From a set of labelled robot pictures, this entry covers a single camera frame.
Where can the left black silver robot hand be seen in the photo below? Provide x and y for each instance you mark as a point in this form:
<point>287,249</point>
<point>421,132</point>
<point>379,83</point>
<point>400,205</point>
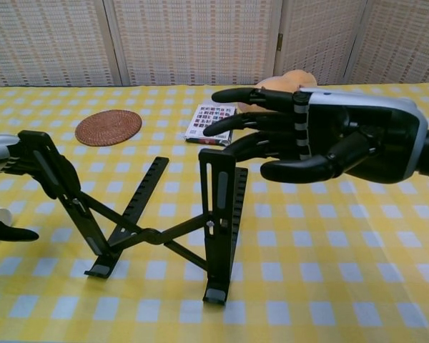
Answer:
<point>0,157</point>

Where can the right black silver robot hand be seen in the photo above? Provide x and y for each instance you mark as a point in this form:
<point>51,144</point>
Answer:
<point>361,103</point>

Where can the yellow checkered tablecloth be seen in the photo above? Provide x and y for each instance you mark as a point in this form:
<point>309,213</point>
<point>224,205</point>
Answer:
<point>325,268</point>

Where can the card box with colourful grid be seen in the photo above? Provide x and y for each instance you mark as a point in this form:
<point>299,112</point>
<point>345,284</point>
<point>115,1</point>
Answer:
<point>203,121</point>

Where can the brass screen hinge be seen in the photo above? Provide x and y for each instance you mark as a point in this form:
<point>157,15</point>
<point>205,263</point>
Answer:
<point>280,41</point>

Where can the orange plush toy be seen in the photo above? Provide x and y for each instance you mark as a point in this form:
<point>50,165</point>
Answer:
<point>289,79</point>

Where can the round brown woven coaster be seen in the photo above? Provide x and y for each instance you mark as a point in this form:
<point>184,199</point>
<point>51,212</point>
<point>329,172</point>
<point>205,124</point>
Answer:
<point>111,126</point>

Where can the woven bamboo folding screen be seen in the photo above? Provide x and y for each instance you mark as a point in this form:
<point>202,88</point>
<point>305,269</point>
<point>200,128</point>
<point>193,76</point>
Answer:
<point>186,43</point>

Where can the black folding laptop stand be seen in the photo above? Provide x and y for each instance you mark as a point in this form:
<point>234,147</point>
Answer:
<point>153,236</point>

